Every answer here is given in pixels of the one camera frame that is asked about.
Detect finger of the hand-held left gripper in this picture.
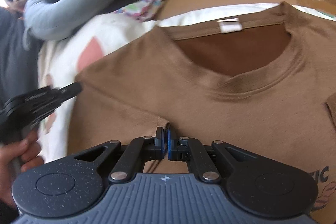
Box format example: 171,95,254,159
52,82,83,103

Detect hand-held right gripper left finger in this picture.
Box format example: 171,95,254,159
75,127,166,184

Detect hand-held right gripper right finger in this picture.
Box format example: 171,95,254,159
168,129,256,184

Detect brown printed t-shirt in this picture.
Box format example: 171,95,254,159
66,1,336,222

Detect person's left hand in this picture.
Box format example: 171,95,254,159
0,132,44,207

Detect cream bear print bed sheet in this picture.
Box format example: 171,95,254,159
37,2,336,164

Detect dark grey pillow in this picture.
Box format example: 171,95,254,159
0,8,44,104

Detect grey neck pillow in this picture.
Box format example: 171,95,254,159
23,0,129,50

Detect floral patterned cloth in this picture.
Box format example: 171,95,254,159
115,0,168,22

